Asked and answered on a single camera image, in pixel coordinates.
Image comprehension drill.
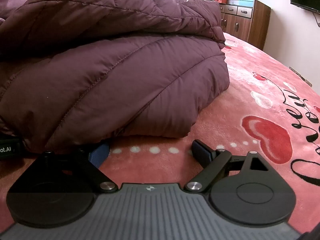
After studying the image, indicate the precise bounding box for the brown wooden cabinet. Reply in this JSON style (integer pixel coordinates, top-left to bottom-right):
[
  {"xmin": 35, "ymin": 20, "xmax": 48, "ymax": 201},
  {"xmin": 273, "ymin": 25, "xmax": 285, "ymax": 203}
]
[{"xmin": 220, "ymin": 0, "xmax": 271, "ymax": 50}]

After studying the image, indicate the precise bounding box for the pink heart print blanket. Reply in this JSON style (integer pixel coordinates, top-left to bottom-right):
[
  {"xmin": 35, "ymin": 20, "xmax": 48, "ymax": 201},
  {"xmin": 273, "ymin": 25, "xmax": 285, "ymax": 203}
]
[{"xmin": 0, "ymin": 32, "xmax": 320, "ymax": 233}]

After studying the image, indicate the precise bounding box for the wall power socket strip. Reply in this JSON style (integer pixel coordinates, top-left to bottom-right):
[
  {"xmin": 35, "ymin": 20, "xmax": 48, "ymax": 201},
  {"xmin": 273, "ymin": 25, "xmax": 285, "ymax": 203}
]
[{"xmin": 289, "ymin": 67, "xmax": 312, "ymax": 87}]

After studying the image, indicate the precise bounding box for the blue box on cabinet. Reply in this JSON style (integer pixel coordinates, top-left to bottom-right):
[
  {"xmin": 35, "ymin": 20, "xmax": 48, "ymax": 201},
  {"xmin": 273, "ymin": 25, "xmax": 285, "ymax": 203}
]
[{"xmin": 227, "ymin": 0, "xmax": 254, "ymax": 8}]

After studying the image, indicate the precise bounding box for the purple down jacket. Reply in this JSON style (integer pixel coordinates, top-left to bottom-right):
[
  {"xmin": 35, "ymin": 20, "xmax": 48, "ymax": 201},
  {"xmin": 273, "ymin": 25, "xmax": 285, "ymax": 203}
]
[{"xmin": 1, "ymin": 0, "xmax": 229, "ymax": 152}]

